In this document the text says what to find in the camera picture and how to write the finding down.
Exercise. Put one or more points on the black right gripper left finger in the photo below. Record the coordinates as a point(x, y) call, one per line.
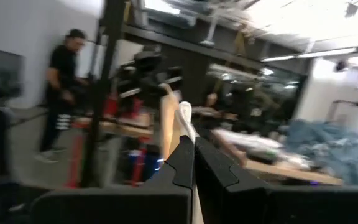
point(120, 205)

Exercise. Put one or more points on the yellow checked towel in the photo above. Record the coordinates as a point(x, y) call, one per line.
point(168, 124)

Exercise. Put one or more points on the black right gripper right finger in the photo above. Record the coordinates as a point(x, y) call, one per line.
point(259, 205)

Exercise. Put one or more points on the wooden table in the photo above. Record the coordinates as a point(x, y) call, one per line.
point(291, 174)

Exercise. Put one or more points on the grey office chair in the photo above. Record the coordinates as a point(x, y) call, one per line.
point(5, 71)

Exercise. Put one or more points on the blue cloth pile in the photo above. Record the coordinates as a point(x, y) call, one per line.
point(322, 143)

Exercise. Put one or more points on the person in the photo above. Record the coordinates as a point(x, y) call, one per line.
point(211, 101)
point(61, 68)

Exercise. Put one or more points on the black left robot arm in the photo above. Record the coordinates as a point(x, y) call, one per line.
point(126, 81)

